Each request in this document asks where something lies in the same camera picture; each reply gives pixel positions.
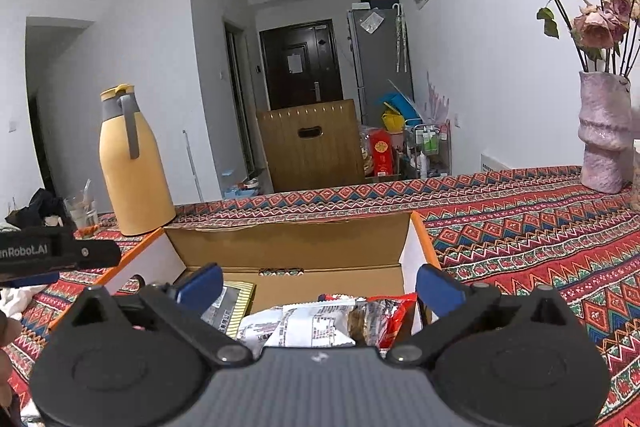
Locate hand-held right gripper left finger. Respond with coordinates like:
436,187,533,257
74,264,252,369

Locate orange cardboard box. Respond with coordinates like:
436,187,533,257
47,209,442,350

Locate white cloth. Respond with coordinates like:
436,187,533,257
0,284,46,320

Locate glass cup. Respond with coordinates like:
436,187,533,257
64,179,100,239

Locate yellow thermos jug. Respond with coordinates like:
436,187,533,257
99,83,177,237

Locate black bag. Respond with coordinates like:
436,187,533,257
5,188,66,230

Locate white mop stick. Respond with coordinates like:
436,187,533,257
182,129,203,202

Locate white purple-print snack packet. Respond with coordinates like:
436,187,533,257
235,299,369,349

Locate person's left hand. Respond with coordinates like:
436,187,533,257
0,312,23,408

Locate grey refrigerator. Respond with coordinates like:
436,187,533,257
348,7,416,128

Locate red gift box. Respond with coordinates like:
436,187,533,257
370,129,396,175

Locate pink ceramic vase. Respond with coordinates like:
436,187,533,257
577,71,632,194

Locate blue floor basin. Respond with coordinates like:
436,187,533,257
222,179,261,200

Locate dark entrance door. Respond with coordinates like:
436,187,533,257
260,21,345,110

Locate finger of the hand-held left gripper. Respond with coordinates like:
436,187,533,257
75,239,121,268

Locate white folded umbrella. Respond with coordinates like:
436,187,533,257
394,4,408,74

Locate wooden chair back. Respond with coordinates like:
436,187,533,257
256,99,366,192

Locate red snack packet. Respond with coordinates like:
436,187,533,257
367,293,418,350

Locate dark side door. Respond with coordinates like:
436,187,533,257
225,22,256,180

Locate pink plastic wrap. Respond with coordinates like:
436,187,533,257
425,72,451,122

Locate wire trolley rack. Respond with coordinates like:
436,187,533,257
402,119,452,180

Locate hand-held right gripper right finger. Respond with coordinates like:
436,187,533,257
385,264,567,369

